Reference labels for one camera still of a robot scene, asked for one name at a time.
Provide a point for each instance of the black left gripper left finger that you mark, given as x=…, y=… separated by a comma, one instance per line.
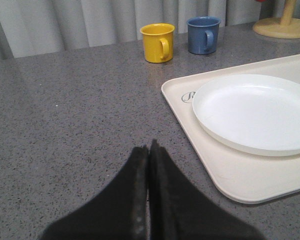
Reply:
x=118, y=212

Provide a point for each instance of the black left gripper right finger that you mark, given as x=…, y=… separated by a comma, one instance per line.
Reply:
x=178, y=210

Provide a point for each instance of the white round plate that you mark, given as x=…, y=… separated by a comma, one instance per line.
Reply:
x=252, y=113

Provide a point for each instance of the cream rabbit serving tray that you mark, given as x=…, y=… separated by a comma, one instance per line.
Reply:
x=243, y=177

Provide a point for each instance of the yellow mug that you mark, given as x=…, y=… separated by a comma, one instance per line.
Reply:
x=158, y=42

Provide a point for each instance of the blue mug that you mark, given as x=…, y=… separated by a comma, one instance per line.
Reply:
x=203, y=34

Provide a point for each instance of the wooden mug tree stand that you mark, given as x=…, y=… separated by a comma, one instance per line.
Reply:
x=284, y=27

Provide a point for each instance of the grey curtain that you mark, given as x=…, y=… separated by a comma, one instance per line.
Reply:
x=34, y=27

